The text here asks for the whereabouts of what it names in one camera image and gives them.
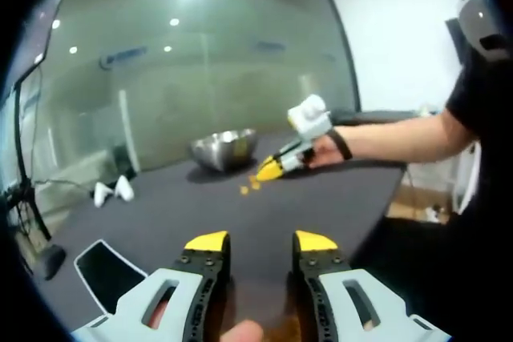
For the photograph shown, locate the yellow QQ candies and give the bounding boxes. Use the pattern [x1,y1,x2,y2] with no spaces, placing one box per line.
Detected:
[239,173,263,196]

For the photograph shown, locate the person's right hand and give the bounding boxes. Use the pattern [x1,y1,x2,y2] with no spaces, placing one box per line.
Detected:
[306,132,345,170]

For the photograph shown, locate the black wrist strap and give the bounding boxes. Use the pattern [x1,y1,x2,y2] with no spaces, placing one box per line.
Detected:
[333,127,354,161]

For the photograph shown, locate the dark grey table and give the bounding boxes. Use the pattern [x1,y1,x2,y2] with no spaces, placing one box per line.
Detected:
[23,117,406,342]

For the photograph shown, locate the black tablet with white edge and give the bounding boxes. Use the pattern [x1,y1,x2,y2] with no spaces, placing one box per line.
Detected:
[73,239,150,316]

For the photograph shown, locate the white handheld controller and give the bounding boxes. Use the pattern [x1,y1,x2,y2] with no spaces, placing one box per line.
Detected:
[93,182,116,209]
[113,175,135,203]

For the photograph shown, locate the stainless steel bowl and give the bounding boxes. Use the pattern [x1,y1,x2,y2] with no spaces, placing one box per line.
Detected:
[189,128,259,172]

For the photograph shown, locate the grey worn chest device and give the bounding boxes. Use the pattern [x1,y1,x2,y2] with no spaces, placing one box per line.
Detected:
[455,0,508,63]

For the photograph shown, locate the person's left hand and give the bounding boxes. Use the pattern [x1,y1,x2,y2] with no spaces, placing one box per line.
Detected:
[221,319,266,342]

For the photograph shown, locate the black camera stand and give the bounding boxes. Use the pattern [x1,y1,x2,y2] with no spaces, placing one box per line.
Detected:
[7,25,67,281]

